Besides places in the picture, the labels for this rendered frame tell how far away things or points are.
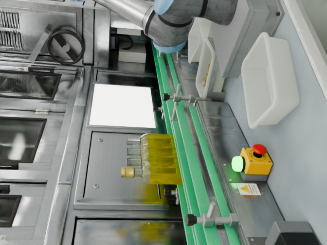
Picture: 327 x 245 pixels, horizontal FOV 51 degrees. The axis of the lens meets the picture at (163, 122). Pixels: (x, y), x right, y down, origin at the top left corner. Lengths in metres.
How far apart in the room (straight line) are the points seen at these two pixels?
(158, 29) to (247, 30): 0.30
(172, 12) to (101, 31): 1.07
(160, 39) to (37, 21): 1.13
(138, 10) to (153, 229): 0.75
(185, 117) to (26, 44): 1.27
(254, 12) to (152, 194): 0.72
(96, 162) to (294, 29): 0.88
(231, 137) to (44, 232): 0.69
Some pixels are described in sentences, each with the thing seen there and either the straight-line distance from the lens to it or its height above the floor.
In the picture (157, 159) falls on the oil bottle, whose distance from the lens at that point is 1.21.
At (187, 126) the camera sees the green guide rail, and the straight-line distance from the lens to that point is 1.21.
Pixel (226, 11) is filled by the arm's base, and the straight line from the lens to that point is 1.09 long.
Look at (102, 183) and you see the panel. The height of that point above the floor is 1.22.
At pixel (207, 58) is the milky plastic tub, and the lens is 1.50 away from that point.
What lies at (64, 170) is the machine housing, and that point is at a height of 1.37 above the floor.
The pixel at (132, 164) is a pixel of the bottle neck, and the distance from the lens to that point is 1.22.
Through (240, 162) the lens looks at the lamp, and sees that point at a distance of 0.99.
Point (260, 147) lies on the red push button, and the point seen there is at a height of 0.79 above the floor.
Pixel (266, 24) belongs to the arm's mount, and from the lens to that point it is 1.04.
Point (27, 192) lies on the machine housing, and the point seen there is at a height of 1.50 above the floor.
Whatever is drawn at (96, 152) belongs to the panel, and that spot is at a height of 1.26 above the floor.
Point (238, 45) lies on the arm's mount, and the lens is 1.07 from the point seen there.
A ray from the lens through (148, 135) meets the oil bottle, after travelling 1.31.
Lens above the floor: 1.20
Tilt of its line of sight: 9 degrees down
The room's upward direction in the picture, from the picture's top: 87 degrees counter-clockwise
